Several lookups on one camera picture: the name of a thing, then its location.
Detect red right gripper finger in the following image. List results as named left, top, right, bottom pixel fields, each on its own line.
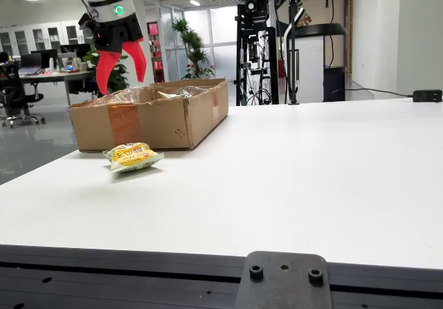
left=122, top=37, right=147, bottom=83

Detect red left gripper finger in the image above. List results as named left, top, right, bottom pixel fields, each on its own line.
left=95, top=49, right=123, bottom=97

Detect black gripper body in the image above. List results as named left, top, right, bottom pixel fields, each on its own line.
left=92, top=12, right=145, bottom=54

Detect yellow green snack packet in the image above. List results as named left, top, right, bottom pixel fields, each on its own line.
left=102, top=142, right=165, bottom=174

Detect broad-leaf potted plant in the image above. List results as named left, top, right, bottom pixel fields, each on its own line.
left=82, top=38, right=130, bottom=98

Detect red display shelf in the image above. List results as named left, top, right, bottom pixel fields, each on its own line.
left=146, top=21, right=165, bottom=83

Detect crumpled clear plastic bag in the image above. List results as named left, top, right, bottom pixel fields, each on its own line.
left=102, top=85, right=154, bottom=104

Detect grey office desk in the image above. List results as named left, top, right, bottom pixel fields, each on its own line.
left=19, top=69, right=93, bottom=107

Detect tall slender potted plant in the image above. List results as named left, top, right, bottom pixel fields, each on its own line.
left=171, top=18, right=216, bottom=80

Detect large black computer monitor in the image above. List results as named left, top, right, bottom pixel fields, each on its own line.
left=30, top=48, right=59, bottom=69

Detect flat clear plastic bag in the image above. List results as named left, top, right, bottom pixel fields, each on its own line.
left=157, top=85, right=209, bottom=100

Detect open cardboard box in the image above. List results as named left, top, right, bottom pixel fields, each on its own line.
left=69, top=78, right=230, bottom=152

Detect small black computer monitor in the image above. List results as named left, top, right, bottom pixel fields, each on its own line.
left=19, top=53, right=43, bottom=69

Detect black office chair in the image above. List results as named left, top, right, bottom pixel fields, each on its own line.
left=0, top=61, right=47, bottom=129

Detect black equipment rack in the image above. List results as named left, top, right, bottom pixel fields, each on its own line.
left=234, top=0, right=280, bottom=107

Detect black pole stand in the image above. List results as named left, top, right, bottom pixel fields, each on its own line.
left=273, top=0, right=306, bottom=106

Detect white kiosk with black top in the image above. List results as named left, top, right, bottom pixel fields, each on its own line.
left=282, top=23, right=348, bottom=103

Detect black metal mounting plate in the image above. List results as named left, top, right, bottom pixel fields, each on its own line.
left=234, top=251, right=333, bottom=309

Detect black power adapter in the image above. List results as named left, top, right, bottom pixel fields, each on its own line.
left=413, top=89, right=443, bottom=103

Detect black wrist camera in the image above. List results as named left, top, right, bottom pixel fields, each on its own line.
left=78, top=10, right=102, bottom=30

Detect white glass-door wall cabinets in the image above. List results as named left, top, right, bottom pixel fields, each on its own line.
left=0, top=18, right=98, bottom=58

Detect thin black hanging cable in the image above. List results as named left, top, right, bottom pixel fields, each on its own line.
left=318, top=0, right=336, bottom=69

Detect dark aluminium frame rail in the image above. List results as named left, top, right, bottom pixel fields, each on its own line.
left=0, top=244, right=443, bottom=309

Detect black adapter cable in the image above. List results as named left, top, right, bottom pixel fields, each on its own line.
left=332, top=87, right=415, bottom=98

